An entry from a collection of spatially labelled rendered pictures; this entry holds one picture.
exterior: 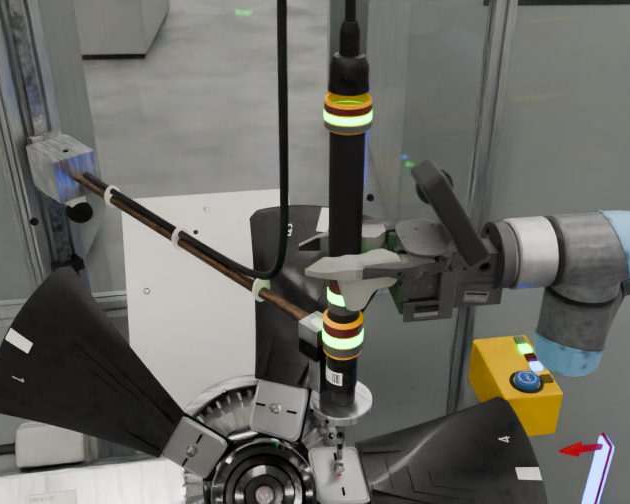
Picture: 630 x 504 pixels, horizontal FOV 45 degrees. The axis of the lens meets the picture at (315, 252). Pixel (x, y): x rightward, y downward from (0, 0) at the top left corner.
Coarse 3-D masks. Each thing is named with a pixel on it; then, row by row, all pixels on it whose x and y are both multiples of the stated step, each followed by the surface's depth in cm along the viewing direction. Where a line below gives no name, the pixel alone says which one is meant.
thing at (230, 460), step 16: (240, 432) 96; (256, 432) 96; (240, 448) 85; (256, 448) 85; (272, 448) 86; (288, 448) 86; (304, 448) 97; (224, 464) 85; (240, 464) 86; (256, 464) 86; (272, 464) 86; (288, 464) 86; (304, 464) 86; (208, 480) 95; (224, 480) 84; (240, 480) 85; (256, 480) 86; (272, 480) 86; (288, 480) 85; (304, 480) 85; (208, 496) 94; (224, 496) 85; (240, 496) 85; (288, 496) 85; (304, 496) 86
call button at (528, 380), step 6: (516, 372) 125; (522, 372) 125; (528, 372) 125; (516, 378) 123; (522, 378) 123; (528, 378) 123; (534, 378) 123; (516, 384) 123; (522, 384) 122; (528, 384) 122; (534, 384) 122
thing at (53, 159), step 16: (32, 144) 120; (48, 144) 120; (64, 144) 120; (80, 144) 120; (32, 160) 119; (48, 160) 114; (64, 160) 115; (80, 160) 117; (32, 176) 122; (48, 176) 117; (64, 176) 116; (96, 176) 120; (48, 192) 119; (64, 192) 117; (80, 192) 119
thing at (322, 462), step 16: (320, 448) 95; (336, 448) 96; (352, 448) 96; (320, 464) 93; (352, 464) 94; (320, 480) 91; (336, 480) 91; (352, 480) 92; (320, 496) 89; (336, 496) 89; (352, 496) 89; (368, 496) 90
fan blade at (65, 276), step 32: (64, 288) 87; (32, 320) 88; (64, 320) 87; (96, 320) 86; (0, 352) 90; (32, 352) 90; (64, 352) 88; (96, 352) 87; (128, 352) 87; (0, 384) 92; (32, 384) 91; (64, 384) 90; (96, 384) 89; (128, 384) 88; (160, 384) 87; (32, 416) 94; (64, 416) 93; (96, 416) 92; (128, 416) 90; (160, 416) 88; (160, 448) 92
